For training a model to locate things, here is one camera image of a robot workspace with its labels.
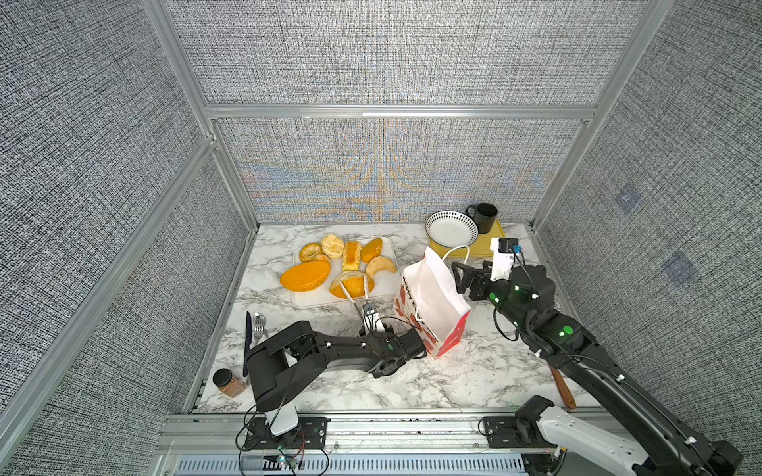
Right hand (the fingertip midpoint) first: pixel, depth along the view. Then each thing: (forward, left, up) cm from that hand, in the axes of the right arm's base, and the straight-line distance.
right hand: (470, 257), depth 69 cm
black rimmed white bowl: (+38, -7, -32) cm, 51 cm away
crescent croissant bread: (+19, +21, -29) cm, 41 cm away
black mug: (+37, -18, -24) cm, 48 cm away
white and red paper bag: (+5, +5, -29) cm, 30 cm away
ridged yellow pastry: (+22, +31, -29) cm, 48 cm away
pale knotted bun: (+27, +38, -29) cm, 55 cm away
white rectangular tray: (+13, +19, -32) cm, 39 cm away
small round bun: (+24, +45, -29) cm, 59 cm away
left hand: (-5, +21, -28) cm, 35 cm away
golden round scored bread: (+7, +30, -24) cm, 39 cm away
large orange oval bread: (+13, +46, -27) cm, 55 cm away
